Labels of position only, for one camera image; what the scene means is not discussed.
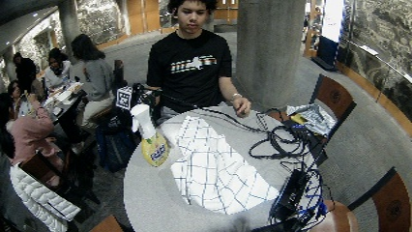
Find yellow spray bottle white trigger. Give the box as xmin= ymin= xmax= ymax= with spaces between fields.
xmin=129 ymin=103 xmax=170 ymax=168

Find white marker cube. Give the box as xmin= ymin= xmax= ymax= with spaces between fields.
xmin=114 ymin=85 xmax=134 ymax=111

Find wooden chair back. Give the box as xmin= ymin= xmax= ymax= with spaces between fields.
xmin=110 ymin=59 xmax=126 ymax=92

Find small yellow packet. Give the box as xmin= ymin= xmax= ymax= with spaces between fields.
xmin=289 ymin=113 xmax=309 ymax=126

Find black hub device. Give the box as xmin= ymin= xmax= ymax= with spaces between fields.
xmin=281 ymin=119 xmax=318 ymax=140

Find dark blue bag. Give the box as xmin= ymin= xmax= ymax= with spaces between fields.
xmin=93 ymin=128 xmax=138 ymax=174

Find the person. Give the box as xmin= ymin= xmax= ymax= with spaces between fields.
xmin=145 ymin=0 xmax=253 ymax=126

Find crumpled plastic bag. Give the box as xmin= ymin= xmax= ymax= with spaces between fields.
xmin=285 ymin=102 xmax=338 ymax=136

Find dark table with papers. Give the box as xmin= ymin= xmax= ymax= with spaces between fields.
xmin=40 ymin=81 xmax=89 ymax=118

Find white checked cloth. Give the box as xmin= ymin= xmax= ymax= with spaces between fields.
xmin=158 ymin=115 xmax=281 ymax=217

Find wide concrete pillar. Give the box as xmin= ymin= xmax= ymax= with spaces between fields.
xmin=234 ymin=0 xmax=308 ymax=111

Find black box device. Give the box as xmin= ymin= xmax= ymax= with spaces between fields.
xmin=273 ymin=168 xmax=312 ymax=221

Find narrow concrete pillar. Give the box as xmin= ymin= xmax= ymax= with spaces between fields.
xmin=56 ymin=0 xmax=84 ymax=63

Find white puffy jacket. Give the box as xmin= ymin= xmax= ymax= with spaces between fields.
xmin=8 ymin=161 xmax=82 ymax=232

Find long black glove cable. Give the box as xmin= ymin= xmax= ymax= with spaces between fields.
xmin=158 ymin=92 xmax=276 ymax=135

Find bundle of black cables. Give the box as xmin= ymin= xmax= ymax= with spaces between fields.
xmin=246 ymin=124 xmax=318 ymax=161

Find wooden chair black frame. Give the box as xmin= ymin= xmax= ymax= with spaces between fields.
xmin=268 ymin=73 xmax=357 ymax=166
xmin=320 ymin=166 xmax=412 ymax=232

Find blue cables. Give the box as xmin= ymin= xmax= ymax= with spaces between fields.
xmin=294 ymin=160 xmax=329 ymax=227

